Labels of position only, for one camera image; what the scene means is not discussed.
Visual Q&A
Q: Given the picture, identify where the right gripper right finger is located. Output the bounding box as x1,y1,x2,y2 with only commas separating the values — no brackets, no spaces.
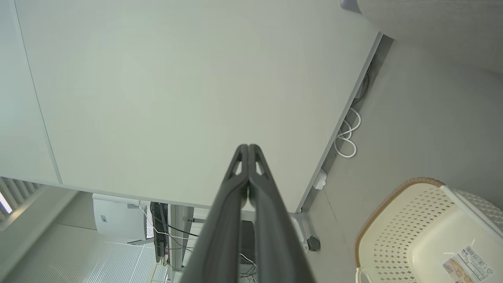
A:
248,144,317,283

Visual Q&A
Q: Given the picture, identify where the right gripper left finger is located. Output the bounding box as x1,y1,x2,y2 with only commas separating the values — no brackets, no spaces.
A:
179,144,250,283

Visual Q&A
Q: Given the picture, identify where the grey partition foot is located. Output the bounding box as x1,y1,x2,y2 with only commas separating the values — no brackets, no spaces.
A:
340,0,362,13
289,212,312,252

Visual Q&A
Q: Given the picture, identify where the white power adapter box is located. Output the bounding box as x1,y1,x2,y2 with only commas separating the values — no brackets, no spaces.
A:
313,169,328,191

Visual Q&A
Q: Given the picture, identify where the white boxy appliance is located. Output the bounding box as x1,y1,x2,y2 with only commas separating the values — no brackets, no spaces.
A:
92,193,154,239

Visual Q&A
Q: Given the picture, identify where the cream plastic laundry basket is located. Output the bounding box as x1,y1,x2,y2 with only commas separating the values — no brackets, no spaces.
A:
355,177,503,283

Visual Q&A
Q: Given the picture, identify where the large white partition board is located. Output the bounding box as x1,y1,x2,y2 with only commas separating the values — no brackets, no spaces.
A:
0,0,384,215

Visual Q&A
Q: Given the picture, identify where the paper label sticker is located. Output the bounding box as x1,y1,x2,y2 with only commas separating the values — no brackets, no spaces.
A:
442,245,495,283

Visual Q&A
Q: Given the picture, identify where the white window blind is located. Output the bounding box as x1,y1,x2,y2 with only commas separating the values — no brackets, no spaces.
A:
0,177,44,221

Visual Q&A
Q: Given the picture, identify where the black device with cables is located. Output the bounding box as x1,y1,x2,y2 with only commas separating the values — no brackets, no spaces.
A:
151,202,170,264

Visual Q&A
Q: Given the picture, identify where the coiled white cable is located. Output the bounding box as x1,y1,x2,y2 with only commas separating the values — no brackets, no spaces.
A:
334,107,362,159

